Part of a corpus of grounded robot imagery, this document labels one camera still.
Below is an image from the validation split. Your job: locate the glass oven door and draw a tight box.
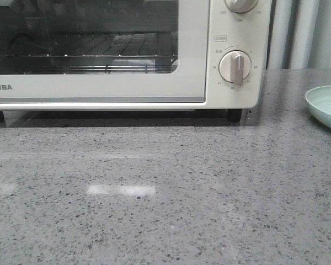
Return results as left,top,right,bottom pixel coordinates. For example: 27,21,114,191
0,1,210,104

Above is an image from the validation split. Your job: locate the cream white toaster oven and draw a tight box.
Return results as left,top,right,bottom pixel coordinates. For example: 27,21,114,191
0,1,272,122

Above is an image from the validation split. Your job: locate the upper beige oven knob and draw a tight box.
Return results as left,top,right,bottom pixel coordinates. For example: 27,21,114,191
225,0,258,13

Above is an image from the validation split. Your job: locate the lower beige timer knob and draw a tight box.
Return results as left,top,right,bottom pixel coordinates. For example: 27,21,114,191
218,50,252,85

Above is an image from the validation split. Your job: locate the light green plate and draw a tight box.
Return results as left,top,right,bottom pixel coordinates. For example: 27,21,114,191
305,85,331,129

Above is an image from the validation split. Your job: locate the grey white curtain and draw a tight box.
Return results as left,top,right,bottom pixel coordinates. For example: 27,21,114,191
267,1,331,70

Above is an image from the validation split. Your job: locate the metal wire oven rack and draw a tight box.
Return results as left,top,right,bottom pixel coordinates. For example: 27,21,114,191
0,31,178,75

